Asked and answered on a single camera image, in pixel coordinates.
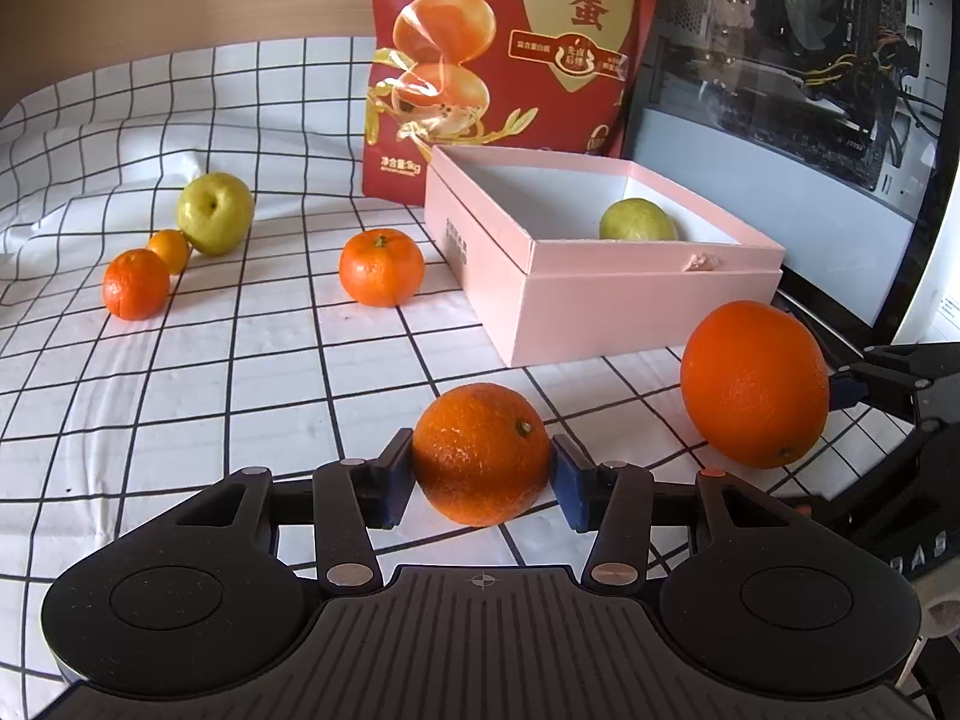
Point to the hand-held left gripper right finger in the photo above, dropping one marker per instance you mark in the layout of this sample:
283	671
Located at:
571	484

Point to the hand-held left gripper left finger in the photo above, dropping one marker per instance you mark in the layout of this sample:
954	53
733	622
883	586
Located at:
391	480

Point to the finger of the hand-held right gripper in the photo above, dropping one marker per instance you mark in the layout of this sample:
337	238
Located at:
846	391
877	472

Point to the large orange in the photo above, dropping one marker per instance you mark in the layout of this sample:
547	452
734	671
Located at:
750	382

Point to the pink cardboard box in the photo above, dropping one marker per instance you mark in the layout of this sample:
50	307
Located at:
600	307

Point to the green apple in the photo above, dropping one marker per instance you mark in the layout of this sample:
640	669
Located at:
215	214
637	223

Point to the small mandarin orange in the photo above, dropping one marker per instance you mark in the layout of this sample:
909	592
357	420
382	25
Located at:
169	249

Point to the white black-checked cloth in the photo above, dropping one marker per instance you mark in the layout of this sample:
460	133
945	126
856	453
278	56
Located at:
225	390

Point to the computer case with glass panel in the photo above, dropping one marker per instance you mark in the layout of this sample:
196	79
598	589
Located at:
750	165

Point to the red snack bag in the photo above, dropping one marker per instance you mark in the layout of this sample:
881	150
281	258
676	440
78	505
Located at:
525	90

